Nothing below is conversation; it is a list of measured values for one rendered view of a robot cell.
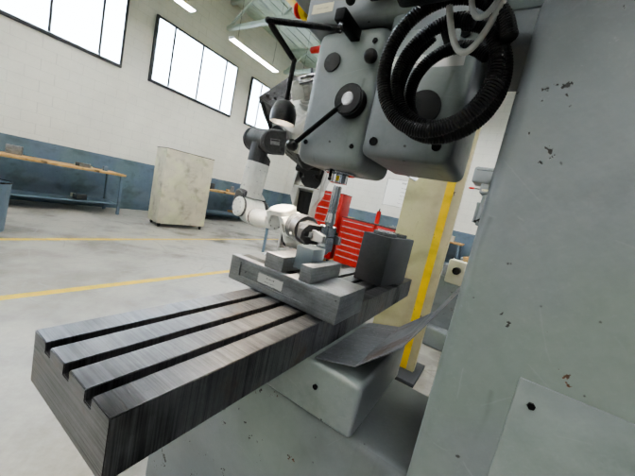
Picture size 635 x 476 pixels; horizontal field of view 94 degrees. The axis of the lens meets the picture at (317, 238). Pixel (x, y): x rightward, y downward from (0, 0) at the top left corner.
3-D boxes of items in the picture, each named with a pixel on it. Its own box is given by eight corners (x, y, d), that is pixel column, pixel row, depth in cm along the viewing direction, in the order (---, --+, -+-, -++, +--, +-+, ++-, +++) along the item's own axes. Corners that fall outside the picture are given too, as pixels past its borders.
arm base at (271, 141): (246, 158, 125) (239, 129, 119) (270, 149, 132) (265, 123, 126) (266, 161, 115) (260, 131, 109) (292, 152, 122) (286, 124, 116)
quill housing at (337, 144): (291, 160, 76) (317, 28, 72) (330, 175, 94) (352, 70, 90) (357, 169, 66) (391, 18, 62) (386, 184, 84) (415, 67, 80)
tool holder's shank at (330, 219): (333, 227, 80) (342, 186, 79) (322, 225, 81) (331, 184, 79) (334, 227, 83) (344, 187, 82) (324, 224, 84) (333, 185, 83)
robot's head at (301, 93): (291, 98, 118) (287, 78, 111) (316, 93, 119) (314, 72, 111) (294, 110, 115) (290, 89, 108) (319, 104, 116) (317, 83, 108)
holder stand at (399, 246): (352, 277, 116) (364, 228, 114) (378, 273, 133) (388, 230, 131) (380, 287, 109) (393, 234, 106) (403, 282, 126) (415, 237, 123)
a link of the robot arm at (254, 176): (225, 211, 121) (239, 157, 118) (251, 215, 130) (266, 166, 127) (239, 217, 113) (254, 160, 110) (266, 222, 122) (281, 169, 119)
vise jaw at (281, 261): (263, 265, 76) (266, 250, 76) (297, 262, 89) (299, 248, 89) (281, 273, 73) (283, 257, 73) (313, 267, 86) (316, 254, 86)
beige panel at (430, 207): (351, 357, 248) (420, 73, 219) (368, 343, 282) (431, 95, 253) (412, 388, 221) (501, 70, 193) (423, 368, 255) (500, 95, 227)
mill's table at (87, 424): (29, 380, 43) (34, 329, 42) (362, 280, 149) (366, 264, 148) (100, 485, 31) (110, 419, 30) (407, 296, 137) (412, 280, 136)
